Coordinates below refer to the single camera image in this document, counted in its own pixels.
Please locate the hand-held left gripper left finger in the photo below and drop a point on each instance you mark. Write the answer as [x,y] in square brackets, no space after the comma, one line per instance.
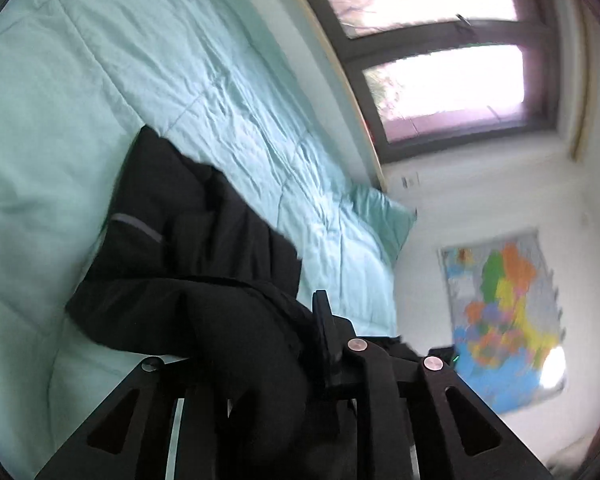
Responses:
[150,377]

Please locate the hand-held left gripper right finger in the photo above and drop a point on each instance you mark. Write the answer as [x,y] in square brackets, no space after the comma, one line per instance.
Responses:
[325,330]

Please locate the black hooded jacket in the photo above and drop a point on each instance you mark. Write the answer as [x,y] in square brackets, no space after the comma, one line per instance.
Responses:
[205,260]

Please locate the teal pillow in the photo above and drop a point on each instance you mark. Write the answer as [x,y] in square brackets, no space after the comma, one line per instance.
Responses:
[380,215]

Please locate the wooden window sill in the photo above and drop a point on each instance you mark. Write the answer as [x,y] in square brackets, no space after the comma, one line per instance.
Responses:
[352,90]

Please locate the teal quilt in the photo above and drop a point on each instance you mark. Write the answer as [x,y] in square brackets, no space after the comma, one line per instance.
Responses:
[80,85]

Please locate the dark framed window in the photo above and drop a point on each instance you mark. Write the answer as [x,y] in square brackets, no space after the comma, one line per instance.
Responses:
[445,35]

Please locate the colourful wall map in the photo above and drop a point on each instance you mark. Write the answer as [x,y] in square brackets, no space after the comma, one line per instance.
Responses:
[505,320]

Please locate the white wall socket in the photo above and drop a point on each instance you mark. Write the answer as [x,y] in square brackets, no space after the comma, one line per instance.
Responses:
[410,180]

